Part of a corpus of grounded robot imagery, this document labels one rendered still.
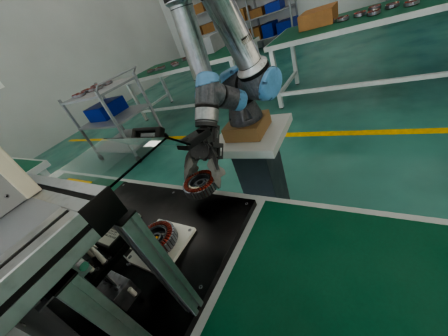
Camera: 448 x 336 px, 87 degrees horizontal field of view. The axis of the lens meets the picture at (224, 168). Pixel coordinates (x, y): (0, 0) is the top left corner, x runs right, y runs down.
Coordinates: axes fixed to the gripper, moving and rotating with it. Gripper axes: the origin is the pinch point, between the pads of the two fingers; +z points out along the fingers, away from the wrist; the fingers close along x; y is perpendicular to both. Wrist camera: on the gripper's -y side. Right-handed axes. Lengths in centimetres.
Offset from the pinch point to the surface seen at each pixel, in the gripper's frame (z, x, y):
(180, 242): 14.1, -2.9, -11.5
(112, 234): 9.0, 2.6, -27.6
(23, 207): -1.2, -6.4, -46.1
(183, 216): 9.6, 3.6, -3.6
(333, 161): -9, -16, 148
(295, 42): -130, 31, 184
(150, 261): 7.8, -17.1, -33.3
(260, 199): 3.3, -17.0, 8.2
